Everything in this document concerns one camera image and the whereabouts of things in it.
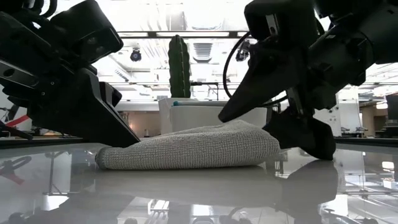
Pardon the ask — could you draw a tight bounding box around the white round column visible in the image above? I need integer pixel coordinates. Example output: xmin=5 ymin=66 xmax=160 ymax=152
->
xmin=313 ymin=90 xmax=343 ymax=138

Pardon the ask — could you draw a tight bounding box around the black aluminium station frame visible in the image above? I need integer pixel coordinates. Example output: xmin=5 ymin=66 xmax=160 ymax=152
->
xmin=0 ymin=136 xmax=398 ymax=149

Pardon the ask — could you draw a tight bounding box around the small red object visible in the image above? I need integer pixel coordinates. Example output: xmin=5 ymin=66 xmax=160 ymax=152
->
xmin=5 ymin=114 xmax=30 ymax=128

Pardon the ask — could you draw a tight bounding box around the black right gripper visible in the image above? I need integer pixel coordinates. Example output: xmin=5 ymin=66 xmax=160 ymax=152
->
xmin=218 ymin=30 xmax=374 ymax=161

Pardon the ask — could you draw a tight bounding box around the pale teal microfiber towel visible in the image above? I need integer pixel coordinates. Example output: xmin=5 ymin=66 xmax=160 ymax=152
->
xmin=172 ymin=100 xmax=229 ymax=107

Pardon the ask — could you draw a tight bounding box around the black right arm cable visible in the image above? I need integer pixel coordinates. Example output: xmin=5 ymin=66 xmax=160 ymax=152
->
xmin=222 ymin=30 xmax=289 ymax=108

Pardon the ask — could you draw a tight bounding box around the white hexagonal plant pot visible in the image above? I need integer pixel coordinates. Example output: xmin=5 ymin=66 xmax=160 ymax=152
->
xmin=157 ymin=97 xmax=175 ymax=135

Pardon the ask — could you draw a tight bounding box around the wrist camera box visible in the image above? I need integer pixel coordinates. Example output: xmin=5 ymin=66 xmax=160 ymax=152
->
xmin=244 ymin=0 xmax=320 ymax=43
xmin=51 ymin=0 xmax=124 ymax=65

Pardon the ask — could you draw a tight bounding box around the black angled panel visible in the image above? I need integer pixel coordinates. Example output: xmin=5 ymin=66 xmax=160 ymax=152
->
xmin=6 ymin=104 xmax=19 ymax=122

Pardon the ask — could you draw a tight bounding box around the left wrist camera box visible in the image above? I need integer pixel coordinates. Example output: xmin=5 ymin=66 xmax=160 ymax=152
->
xmin=51 ymin=0 xmax=124 ymax=65

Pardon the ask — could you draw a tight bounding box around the grey microfiber towel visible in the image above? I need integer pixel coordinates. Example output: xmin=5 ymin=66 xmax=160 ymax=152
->
xmin=95 ymin=119 xmax=282 ymax=171

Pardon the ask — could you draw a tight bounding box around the black monitor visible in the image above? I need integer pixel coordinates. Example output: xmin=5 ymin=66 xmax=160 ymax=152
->
xmin=386 ymin=93 xmax=398 ymax=121

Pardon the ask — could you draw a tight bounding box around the white plastic bin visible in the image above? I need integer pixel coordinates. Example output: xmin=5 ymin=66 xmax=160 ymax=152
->
xmin=169 ymin=105 xmax=268 ymax=133

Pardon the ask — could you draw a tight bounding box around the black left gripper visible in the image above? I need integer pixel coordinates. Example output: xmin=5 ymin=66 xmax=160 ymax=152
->
xmin=0 ymin=12 xmax=141 ymax=148

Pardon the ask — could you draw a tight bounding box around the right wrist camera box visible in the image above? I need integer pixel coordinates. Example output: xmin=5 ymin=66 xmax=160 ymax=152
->
xmin=244 ymin=0 xmax=320 ymax=43

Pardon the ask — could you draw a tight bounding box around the green cactus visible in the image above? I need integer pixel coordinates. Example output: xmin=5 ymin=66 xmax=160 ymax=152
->
xmin=167 ymin=34 xmax=192 ymax=99

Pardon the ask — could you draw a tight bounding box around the silver ceiling duct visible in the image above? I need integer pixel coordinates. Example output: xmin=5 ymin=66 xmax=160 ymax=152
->
xmin=191 ymin=42 xmax=215 ymax=63

